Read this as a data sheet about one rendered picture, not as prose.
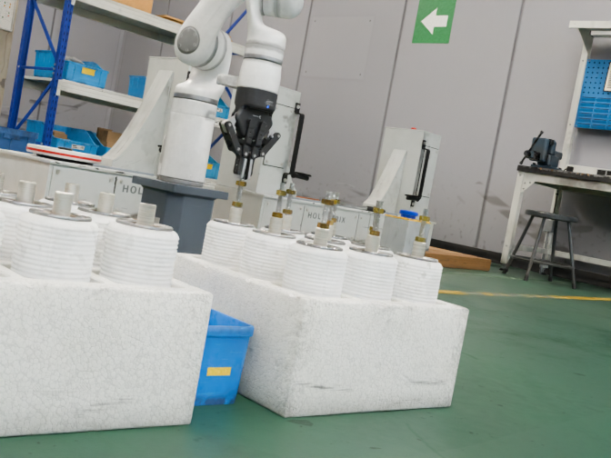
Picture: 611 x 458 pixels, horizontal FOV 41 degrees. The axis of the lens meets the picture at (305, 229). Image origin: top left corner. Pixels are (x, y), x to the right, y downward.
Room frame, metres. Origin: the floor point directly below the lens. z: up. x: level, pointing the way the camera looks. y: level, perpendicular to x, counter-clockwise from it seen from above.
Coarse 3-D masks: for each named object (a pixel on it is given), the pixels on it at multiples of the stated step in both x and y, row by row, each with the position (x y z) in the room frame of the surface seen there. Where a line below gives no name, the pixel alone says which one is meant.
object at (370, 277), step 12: (348, 252) 1.34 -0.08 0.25; (348, 264) 1.33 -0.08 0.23; (360, 264) 1.31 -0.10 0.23; (372, 264) 1.31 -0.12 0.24; (384, 264) 1.32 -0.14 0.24; (396, 264) 1.34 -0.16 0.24; (348, 276) 1.32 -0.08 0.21; (360, 276) 1.31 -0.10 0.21; (372, 276) 1.31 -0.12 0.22; (384, 276) 1.32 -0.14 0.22; (348, 288) 1.32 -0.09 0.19; (360, 288) 1.31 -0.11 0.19; (372, 288) 1.31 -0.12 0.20; (384, 288) 1.32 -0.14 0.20; (384, 300) 1.32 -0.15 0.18
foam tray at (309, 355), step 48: (240, 288) 1.29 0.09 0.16; (288, 336) 1.19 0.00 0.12; (336, 336) 1.22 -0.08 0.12; (384, 336) 1.29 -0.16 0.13; (432, 336) 1.37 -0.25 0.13; (240, 384) 1.26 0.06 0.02; (288, 384) 1.17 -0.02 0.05; (336, 384) 1.23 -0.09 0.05; (384, 384) 1.31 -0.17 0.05; (432, 384) 1.39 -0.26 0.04
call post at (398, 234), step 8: (384, 224) 1.69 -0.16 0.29; (392, 224) 1.68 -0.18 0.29; (400, 224) 1.66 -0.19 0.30; (408, 224) 1.65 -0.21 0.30; (416, 224) 1.66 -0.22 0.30; (384, 232) 1.69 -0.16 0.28; (392, 232) 1.67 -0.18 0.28; (400, 232) 1.66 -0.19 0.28; (408, 232) 1.65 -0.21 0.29; (416, 232) 1.67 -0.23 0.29; (384, 240) 1.69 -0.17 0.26; (392, 240) 1.67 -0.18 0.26; (400, 240) 1.65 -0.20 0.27; (408, 240) 1.65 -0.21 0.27; (392, 248) 1.67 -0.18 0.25; (400, 248) 1.65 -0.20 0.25; (408, 248) 1.65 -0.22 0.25
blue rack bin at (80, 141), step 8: (32, 120) 6.18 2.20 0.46; (32, 128) 6.19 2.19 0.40; (40, 128) 6.11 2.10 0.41; (56, 128) 6.46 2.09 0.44; (64, 128) 6.51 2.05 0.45; (72, 128) 6.48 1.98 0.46; (40, 136) 6.11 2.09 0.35; (72, 136) 6.46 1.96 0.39; (80, 136) 6.38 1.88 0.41; (88, 136) 6.31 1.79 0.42; (40, 144) 6.10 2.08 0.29; (56, 144) 5.96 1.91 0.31; (64, 144) 5.99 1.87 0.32; (72, 144) 6.04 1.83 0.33; (80, 144) 6.09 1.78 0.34; (88, 144) 6.14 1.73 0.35; (80, 152) 6.11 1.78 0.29; (88, 152) 6.16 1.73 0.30
